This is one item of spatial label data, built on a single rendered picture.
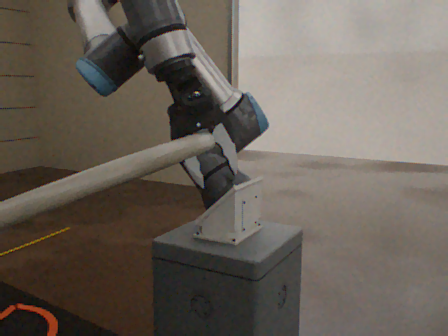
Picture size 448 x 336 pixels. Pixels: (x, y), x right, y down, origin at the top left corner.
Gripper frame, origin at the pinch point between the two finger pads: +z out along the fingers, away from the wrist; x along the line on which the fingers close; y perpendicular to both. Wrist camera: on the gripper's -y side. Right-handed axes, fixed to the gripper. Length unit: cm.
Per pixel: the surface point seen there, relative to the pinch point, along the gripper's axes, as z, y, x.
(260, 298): 42, 59, -7
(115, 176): -5.4, -22.8, 14.4
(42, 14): -300, 673, 72
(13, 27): -295, 671, 120
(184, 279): 31, 73, 12
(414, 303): 132, 195, -114
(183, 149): -5.7, -16.9, 5.3
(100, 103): -132, 629, 38
